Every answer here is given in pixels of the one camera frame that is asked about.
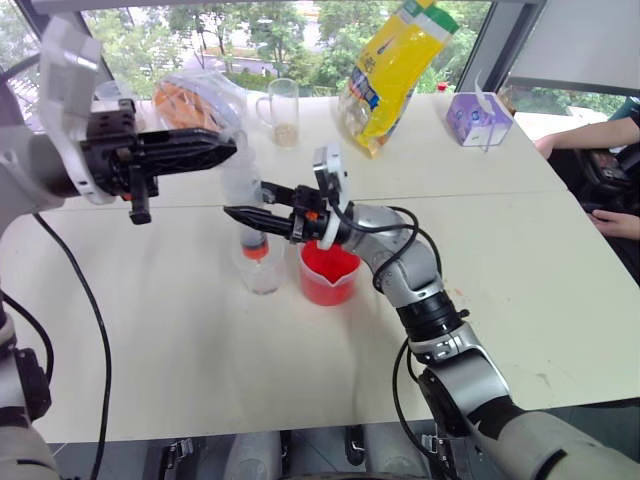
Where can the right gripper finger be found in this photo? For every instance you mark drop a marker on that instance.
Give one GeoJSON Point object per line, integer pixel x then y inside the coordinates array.
{"type": "Point", "coordinates": [260, 220]}
{"type": "Point", "coordinates": [280, 194]}

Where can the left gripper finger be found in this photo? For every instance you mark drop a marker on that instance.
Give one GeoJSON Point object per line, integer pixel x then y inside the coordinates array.
{"type": "Point", "coordinates": [190, 162]}
{"type": "Point", "coordinates": [195, 141]}

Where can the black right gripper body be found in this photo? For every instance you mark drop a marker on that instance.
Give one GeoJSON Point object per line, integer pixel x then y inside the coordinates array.
{"type": "Point", "coordinates": [307, 215]}

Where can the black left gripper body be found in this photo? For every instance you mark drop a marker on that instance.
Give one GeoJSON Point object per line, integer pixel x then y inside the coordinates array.
{"type": "Point", "coordinates": [112, 150]}

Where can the clear plastic bottle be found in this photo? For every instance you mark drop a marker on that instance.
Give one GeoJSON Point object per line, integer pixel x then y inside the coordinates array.
{"type": "Point", "coordinates": [241, 185]}

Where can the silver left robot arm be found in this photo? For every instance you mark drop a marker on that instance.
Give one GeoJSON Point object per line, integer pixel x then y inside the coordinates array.
{"type": "Point", "coordinates": [25, 170]}

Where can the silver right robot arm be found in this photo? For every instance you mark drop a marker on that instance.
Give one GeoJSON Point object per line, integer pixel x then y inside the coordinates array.
{"type": "Point", "coordinates": [450, 385]}

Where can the person's right forearm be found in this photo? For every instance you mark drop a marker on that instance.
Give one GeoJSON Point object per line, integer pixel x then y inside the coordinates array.
{"type": "Point", "coordinates": [595, 134]}

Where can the clear plastic cup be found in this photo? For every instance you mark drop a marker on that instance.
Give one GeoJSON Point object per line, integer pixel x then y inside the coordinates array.
{"type": "Point", "coordinates": [261, 280]}

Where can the cup with red liquid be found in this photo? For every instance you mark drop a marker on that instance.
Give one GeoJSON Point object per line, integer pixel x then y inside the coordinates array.
{"type": "Point", "coordinates": [325, 287]}

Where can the person's right hand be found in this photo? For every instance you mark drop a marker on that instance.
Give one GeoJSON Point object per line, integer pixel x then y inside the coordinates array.
{"type": "Point", "coordinates": [545, 146]}

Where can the person's left hand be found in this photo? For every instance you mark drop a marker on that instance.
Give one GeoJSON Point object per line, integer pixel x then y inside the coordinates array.
{"type": "Point", "coordinates": [615, 222]}

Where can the clear bag with orange contents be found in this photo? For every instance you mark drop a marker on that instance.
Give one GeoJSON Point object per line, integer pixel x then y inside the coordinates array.
{"type": "Point", "coordinates": [192, 105]}

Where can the clear glass mug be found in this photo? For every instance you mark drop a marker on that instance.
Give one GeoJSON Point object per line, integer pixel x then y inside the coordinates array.
{"type": "Point", "coordinates": [285, 115]}

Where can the yellow snack bag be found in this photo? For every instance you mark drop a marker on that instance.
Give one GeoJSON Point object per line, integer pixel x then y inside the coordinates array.
{"type": "Point", "coordinates": [395, 75]}

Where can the small red object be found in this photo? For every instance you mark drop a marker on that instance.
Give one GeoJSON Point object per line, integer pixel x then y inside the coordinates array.
{"type": "Point", "coordinates": [442, 87]}

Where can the purple tissue box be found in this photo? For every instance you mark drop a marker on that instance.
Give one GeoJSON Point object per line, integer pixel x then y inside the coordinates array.
{"type": "Point", "coordinates": [475, 122]}

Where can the grey roller blind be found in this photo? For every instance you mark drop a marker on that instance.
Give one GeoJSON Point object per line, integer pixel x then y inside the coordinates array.
{"type": "Point", "coordinates": [580, 40]}

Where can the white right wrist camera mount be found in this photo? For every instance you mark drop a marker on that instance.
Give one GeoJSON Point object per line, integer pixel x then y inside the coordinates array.
{"type": "Point", "coordinates": [340, 190]}

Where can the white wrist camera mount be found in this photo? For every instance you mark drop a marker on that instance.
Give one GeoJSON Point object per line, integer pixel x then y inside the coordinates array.
{"type": "Point", "coordinates": [62, 75]}
{"type": "Point", "coordinates": [340, 190]}

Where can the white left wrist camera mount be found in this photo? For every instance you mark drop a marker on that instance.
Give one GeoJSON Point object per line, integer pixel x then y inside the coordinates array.
{"type": "Point", "coordinates": [62, 75]}

